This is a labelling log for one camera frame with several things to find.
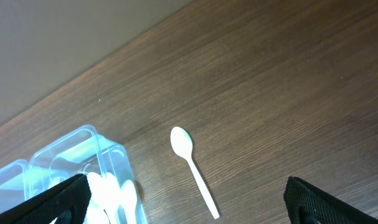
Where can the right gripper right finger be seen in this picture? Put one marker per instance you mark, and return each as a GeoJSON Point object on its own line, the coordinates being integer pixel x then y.
{"type": "Point", "coordinates": [306, 203]}

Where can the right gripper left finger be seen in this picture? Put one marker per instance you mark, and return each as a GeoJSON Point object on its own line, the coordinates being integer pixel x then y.
{"type": "Point", "coordinates": [66, 202]}

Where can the right clear plastic container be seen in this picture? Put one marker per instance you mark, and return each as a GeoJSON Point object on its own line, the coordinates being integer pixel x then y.
{"type": "Point", "coordinates": [80, 152]}

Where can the clear plastic container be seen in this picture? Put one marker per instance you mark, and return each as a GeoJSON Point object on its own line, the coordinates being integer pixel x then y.
{"type": "Point", "coordinates": [13, 186]}
{"type": "Point", "coordinates": [80, 152]}

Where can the left clear plastic container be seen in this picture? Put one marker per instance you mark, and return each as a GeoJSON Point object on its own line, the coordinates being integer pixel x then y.
{"type": "Point", "coordinates": [13, 186]}

